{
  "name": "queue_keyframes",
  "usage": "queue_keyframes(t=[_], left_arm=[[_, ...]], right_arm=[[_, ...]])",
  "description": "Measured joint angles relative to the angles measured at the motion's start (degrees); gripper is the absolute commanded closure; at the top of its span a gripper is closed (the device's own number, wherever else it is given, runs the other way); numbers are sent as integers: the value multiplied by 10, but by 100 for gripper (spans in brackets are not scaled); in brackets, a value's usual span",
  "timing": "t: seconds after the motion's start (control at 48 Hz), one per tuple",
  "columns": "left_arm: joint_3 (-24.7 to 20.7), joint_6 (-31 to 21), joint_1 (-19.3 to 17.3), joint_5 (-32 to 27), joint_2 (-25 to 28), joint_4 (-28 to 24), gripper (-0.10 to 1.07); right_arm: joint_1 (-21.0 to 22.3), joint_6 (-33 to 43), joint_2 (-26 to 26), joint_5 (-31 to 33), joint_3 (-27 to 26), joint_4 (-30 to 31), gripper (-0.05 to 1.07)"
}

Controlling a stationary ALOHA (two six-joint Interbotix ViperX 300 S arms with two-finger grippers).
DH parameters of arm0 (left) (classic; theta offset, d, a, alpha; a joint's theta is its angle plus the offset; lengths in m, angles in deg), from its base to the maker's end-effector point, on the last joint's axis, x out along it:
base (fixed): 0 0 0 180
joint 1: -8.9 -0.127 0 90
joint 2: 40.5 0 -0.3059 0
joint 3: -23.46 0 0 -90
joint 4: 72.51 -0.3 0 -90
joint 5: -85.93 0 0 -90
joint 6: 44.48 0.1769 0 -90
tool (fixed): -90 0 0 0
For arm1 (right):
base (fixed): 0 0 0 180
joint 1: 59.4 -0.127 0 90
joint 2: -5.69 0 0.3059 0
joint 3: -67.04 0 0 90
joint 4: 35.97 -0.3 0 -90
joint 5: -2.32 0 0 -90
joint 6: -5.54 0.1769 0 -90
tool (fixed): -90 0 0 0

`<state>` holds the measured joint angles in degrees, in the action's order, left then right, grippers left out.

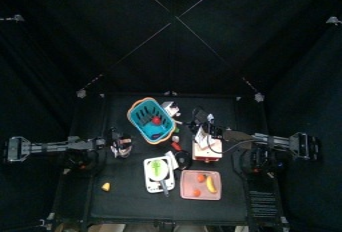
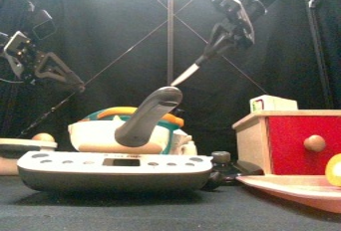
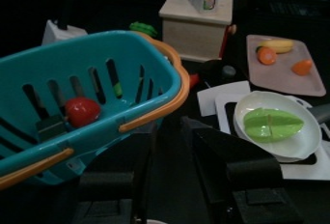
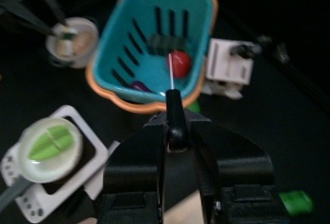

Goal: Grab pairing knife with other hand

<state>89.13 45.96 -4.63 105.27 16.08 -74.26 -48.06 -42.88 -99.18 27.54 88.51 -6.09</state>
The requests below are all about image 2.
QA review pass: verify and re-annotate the paring knife with black handle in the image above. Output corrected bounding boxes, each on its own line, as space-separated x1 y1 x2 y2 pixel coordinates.
170 53 213 88

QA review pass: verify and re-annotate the wooden egg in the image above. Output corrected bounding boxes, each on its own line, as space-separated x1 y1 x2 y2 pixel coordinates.
31 132 57 143

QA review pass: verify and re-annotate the white teal orange toy kettle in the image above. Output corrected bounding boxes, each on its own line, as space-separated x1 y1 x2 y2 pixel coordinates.
67 106 186 155

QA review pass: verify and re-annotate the small white green box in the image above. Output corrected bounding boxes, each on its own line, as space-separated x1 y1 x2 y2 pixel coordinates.
249 94 300 114

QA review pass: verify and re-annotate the grey white toy appliance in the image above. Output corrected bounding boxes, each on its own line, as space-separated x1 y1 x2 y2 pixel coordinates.
16 86 214 193

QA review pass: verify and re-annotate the small white toy cup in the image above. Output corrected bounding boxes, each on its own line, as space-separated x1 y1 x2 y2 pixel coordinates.
171 128 199 156

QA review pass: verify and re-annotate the wooden box with red drawer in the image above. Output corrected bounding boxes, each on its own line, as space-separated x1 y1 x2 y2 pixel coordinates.
231 109 341 176

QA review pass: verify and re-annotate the black knobbed toy piece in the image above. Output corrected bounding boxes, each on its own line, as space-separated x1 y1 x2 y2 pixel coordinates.
201 150 263 191

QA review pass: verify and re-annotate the yellow ball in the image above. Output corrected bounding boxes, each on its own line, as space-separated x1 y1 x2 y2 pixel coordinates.
324 152 341 188

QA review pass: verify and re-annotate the pink plate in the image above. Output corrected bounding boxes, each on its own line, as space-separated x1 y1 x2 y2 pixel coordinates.
235 174 341 214

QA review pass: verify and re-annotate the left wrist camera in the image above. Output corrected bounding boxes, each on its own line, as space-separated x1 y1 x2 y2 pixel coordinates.
29 9 59 41

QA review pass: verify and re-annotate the vertical metal frame pole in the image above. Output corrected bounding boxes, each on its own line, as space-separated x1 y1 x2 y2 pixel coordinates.
166 0 175 87

